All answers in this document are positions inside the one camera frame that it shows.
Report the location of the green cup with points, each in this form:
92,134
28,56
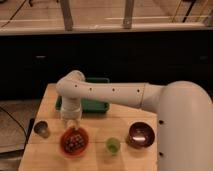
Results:
112,145

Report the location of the green plastic tray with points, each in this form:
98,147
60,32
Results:
95,105

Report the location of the dark purple grapes bunch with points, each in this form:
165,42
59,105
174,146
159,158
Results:
74,142

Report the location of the dark purple bowl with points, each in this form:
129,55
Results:
140,135

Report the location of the red bowl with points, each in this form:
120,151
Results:
76,152

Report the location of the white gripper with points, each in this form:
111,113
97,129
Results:
71,112

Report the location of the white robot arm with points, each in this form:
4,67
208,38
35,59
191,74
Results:
184,111

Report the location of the grey metal cup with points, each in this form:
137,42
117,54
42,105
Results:
41,128

